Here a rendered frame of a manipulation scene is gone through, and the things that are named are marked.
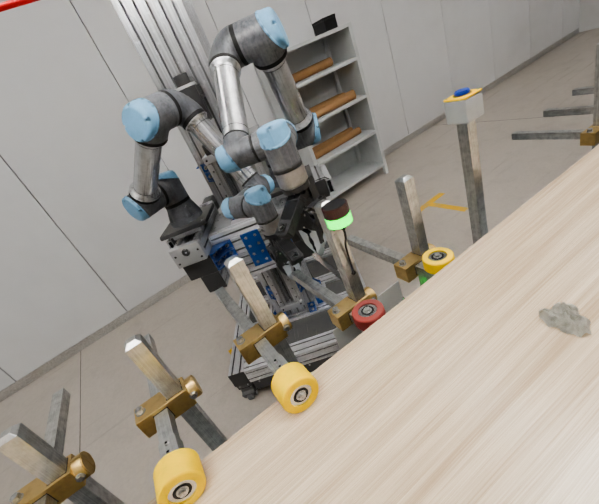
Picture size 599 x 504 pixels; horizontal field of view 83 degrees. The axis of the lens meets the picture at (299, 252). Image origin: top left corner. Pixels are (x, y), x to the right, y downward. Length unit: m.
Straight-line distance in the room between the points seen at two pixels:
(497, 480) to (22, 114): 3.34
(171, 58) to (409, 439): 1.52
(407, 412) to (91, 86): 3.18
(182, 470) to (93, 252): 2.89
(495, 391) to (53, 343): 3.49
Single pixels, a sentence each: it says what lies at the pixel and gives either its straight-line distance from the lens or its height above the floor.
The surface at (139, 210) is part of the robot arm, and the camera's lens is 1.47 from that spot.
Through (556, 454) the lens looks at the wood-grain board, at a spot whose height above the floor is 0.90.
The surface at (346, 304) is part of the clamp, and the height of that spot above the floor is 0.87.
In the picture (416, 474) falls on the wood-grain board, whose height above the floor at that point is 0.90.
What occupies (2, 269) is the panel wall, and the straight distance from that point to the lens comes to 3.52.
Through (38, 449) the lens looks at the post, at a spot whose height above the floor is 1.05.
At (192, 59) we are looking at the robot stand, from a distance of 1.64.
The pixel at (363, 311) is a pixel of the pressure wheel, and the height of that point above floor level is 0.91.
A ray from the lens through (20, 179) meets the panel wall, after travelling 3.38.
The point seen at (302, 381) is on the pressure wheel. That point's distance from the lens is 0.68.
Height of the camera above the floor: 1.46
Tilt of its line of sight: 28 degrees down
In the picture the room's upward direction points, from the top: 24 degrees counter-clockwise
